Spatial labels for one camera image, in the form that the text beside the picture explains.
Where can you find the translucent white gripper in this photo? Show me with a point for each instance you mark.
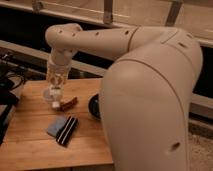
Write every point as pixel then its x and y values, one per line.
pixel 57 76

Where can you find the small brown bottle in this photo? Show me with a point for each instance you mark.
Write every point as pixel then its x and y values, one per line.
pixel 68 105

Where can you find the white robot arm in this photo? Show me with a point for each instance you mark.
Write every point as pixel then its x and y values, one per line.
pixel 145 95

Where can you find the black ceramic bowl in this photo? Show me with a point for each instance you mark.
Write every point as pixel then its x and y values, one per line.
pixel 93 106

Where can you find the white plastic cup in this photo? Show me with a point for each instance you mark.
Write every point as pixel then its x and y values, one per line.
pixel 49 95

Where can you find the black white striped cloth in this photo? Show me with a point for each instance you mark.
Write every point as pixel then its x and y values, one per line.
pixel 65 133

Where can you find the wooden board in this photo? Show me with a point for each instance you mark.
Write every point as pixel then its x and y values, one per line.
pixel 27 146

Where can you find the metal window rail frame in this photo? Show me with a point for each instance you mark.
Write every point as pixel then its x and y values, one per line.
pixel 195 16

